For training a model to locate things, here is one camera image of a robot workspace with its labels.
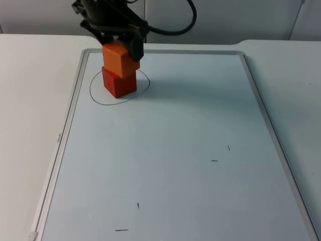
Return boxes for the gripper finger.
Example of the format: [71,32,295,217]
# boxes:
[122,32,145,63]
[93,31,116,46]

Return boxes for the orange cube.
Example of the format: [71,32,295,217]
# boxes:
[102,41,140,78]

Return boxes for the red cube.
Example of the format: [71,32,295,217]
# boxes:
[101,66,138,99]

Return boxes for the grey-framed whiteboard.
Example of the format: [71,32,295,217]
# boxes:
[28,48,321,241]

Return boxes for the black cable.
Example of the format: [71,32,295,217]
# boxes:
[125,0,198,36]

